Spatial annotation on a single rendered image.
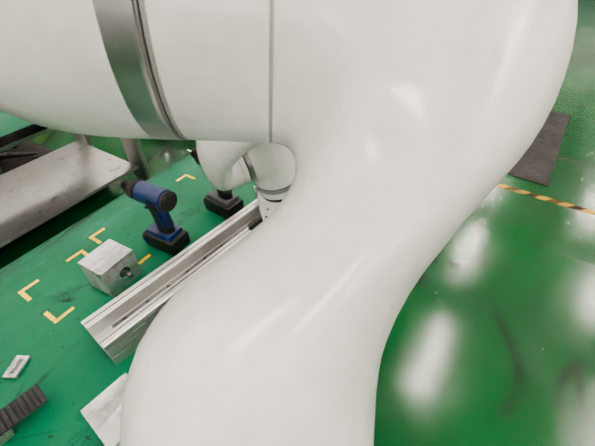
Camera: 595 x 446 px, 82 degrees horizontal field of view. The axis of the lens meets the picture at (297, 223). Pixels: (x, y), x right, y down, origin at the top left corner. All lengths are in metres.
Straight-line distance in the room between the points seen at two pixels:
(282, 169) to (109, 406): 0.53
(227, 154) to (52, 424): 0.68
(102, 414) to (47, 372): 0.26
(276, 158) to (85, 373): 0.66
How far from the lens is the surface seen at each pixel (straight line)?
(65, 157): 3.03
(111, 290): 1.03
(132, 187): 1.03
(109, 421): 0.77
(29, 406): 0.94
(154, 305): 0.88
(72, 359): 0.99
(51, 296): 1.14
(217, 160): 0.49
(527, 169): 3.32
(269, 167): 0.57
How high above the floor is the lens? 1.54
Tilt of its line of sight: 42 degrees down
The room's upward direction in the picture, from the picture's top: straight up
